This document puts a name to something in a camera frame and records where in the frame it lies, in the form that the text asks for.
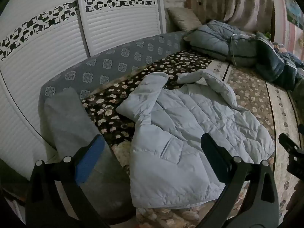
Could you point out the beige pillow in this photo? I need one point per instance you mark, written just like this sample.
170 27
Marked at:
184 19

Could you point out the dark green cloth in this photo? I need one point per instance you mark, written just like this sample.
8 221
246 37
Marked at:
299 99

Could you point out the grey patterned mattress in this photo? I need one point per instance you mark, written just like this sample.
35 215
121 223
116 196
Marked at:
106 64

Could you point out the grey folded towel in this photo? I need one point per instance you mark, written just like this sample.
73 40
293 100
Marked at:
66 123

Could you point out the wall poster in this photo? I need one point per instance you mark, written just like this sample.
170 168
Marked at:
293 9

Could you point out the dark teal blanket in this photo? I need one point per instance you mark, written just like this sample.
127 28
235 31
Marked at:
273 61

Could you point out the light blue puffer jacket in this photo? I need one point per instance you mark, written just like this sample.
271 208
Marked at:
190 128

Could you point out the striped curtain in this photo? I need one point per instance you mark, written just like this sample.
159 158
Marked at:
232 2

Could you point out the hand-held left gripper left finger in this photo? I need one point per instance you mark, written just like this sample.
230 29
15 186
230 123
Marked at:
91 161

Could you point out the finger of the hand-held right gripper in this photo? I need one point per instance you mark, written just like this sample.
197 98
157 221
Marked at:
287 142

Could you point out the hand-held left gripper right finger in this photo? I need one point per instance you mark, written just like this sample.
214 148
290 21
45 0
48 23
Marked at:
213 156

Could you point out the dark floral blanket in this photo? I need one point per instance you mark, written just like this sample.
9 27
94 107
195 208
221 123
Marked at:
109 109

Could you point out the grey-blue folded quilt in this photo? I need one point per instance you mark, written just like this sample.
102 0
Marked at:
213 38

